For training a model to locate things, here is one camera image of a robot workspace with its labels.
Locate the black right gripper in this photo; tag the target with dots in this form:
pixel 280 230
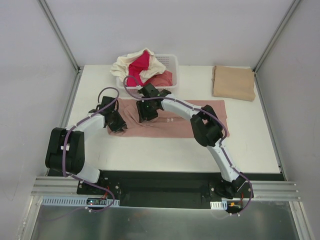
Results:
pixel 146 115

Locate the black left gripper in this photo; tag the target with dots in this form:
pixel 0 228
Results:
pixel 118 124

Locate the pink printed t-shirt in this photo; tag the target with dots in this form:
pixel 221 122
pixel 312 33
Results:
pixel 166 125

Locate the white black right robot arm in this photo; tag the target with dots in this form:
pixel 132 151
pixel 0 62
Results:
pixel 208 131

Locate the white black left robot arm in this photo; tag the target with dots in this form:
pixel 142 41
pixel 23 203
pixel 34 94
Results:
pixel 66 148

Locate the salmon red shirt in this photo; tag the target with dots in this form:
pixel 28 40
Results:
pixel 161 80

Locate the magenta shirt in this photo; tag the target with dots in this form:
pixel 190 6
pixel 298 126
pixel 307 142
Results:
pixel 136 67

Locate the cream white shirt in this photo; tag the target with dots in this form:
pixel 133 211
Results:
pixel 120 67

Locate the white perforated plastic basket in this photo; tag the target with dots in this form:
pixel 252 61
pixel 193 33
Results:
pixel 171 63

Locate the folded beige t-shirt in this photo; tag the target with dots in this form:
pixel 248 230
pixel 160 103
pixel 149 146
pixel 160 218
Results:
pixel 233 82

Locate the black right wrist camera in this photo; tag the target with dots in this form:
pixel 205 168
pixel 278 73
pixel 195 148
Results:
pixel 149 92

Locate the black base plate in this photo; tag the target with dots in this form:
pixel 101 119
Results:
pixel 156 189

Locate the aluminium front rail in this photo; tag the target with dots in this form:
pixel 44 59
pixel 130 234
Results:
pixel 260 190

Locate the left white cable duct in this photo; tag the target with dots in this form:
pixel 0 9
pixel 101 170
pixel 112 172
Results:
pixel 65 201

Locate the white cable duct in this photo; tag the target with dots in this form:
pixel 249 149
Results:
pixel 65 201
pixel 218 205

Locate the left aluminium frame post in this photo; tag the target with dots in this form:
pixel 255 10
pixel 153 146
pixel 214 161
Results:
pixel 59 34

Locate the aluminium frame post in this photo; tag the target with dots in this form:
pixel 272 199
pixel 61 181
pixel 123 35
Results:
pixel 277 33
pixel 59 34

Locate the right white cable duct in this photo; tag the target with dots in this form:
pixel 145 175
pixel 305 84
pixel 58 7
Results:
pixel 218 205

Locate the right aluminium frame post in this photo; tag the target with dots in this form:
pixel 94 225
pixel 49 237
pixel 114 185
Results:
pixel 277 33

